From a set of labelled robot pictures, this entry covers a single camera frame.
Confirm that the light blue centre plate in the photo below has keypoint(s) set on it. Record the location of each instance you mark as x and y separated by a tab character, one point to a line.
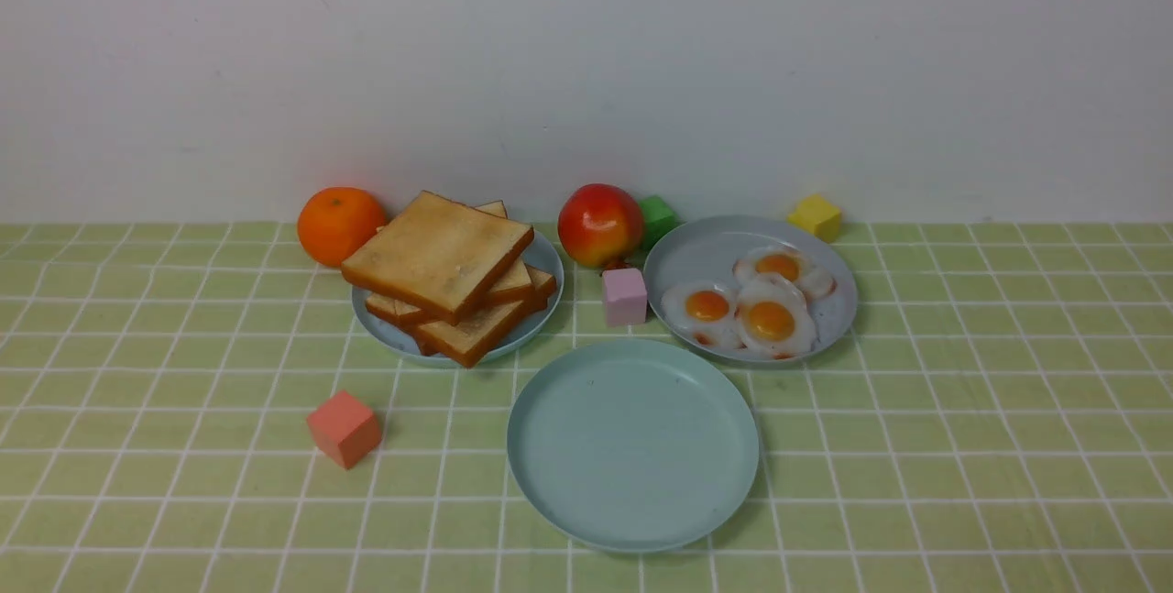
633	446

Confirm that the orange fruit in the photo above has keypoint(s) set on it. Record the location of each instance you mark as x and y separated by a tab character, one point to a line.
336	222

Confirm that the yellow cube block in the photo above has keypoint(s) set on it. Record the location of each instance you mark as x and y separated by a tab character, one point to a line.
818	217

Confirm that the pink cube block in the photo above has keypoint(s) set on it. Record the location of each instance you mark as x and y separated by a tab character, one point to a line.
625	297

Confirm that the fried egg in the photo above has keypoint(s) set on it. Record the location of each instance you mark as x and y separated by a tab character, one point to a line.
703	311
772	318
792	264

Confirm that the salmon red cube block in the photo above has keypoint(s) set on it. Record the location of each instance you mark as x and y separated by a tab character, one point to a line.
345	429

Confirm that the grey plate with eggs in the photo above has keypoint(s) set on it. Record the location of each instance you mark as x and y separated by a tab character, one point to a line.
707	249

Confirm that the blue plate with toast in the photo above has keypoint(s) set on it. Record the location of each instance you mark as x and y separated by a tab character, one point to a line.
540	254

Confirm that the green cube block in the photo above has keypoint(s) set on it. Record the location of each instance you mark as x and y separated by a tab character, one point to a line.
659	219

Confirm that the red yellow apple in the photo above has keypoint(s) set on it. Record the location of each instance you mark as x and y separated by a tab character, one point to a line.
600	226

